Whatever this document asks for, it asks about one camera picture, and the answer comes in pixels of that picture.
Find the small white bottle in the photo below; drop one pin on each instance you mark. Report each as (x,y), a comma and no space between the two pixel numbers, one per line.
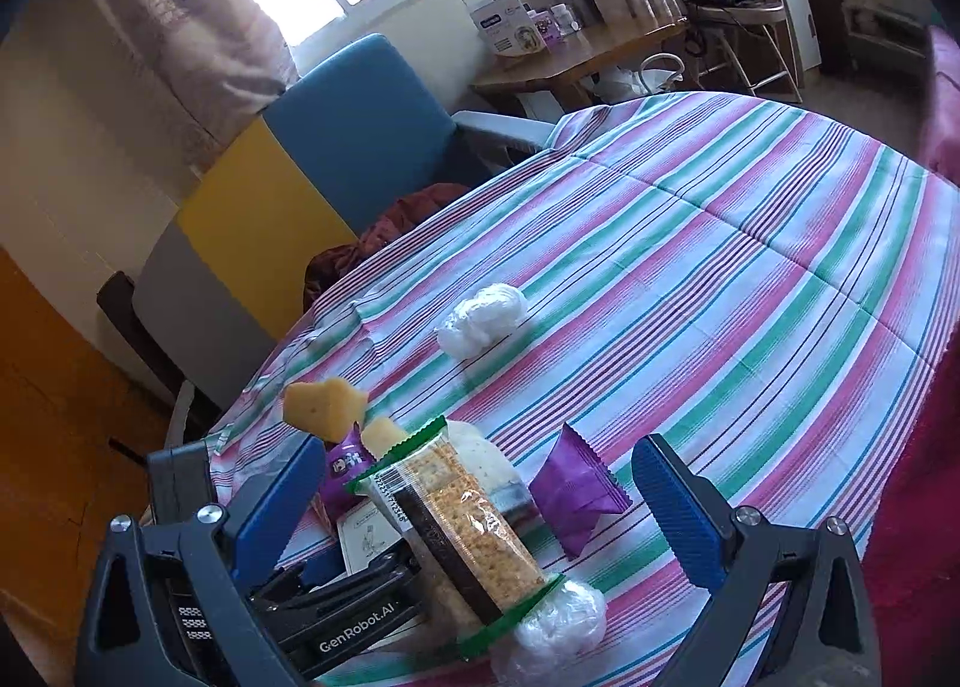
(564,18)

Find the striped bedsheet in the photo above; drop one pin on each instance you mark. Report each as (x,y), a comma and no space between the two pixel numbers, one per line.
(712,297)

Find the white cabinet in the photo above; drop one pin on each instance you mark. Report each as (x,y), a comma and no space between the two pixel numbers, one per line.
(802,12)

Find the yellow sponge block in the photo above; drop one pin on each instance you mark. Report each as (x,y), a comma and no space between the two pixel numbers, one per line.
(322,411)

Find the dark red-brown cloth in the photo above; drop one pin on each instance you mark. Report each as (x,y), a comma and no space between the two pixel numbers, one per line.
(390,226)

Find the purple labelled jar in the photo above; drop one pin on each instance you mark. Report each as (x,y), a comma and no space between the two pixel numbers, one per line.
(544,27)

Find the wooden desk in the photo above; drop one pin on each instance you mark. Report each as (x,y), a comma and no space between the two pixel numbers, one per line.
(570,61)

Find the white paper card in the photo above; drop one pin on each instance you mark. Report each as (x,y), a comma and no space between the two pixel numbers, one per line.
(367,541)

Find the green-ended cracker packet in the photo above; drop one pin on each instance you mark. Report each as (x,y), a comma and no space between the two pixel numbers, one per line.
(457,529)

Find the purple snack packet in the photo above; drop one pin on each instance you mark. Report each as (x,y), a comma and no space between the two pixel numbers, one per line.
(343,473)
(577,492)

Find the beige patterned curtain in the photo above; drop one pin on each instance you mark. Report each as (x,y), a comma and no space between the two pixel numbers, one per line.
(172,34)

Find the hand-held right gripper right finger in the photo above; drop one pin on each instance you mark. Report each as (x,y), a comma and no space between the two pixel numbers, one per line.
(675,511)

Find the blue yellow grey bench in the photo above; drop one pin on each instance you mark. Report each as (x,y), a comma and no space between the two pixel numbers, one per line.
(352,124)

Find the white printed carton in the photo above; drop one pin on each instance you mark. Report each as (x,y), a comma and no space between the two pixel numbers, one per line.
(506,23)

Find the white plastic carrier bag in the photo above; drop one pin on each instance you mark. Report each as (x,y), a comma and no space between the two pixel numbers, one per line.
(645,78)

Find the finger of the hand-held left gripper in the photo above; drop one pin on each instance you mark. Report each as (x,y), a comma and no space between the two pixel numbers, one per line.
(352,638)

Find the dark red blanket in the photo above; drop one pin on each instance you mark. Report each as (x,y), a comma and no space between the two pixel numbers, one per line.
(919,432)

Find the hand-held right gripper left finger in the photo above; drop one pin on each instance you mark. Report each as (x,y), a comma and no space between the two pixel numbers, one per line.
(274,507)

